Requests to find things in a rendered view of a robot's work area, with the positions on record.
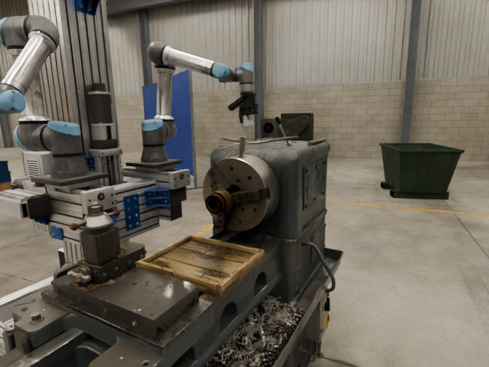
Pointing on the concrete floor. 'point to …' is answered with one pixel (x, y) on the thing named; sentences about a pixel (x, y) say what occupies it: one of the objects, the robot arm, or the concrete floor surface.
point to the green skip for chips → (418, 170)
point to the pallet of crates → (4, 176)
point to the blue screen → (183, 96)
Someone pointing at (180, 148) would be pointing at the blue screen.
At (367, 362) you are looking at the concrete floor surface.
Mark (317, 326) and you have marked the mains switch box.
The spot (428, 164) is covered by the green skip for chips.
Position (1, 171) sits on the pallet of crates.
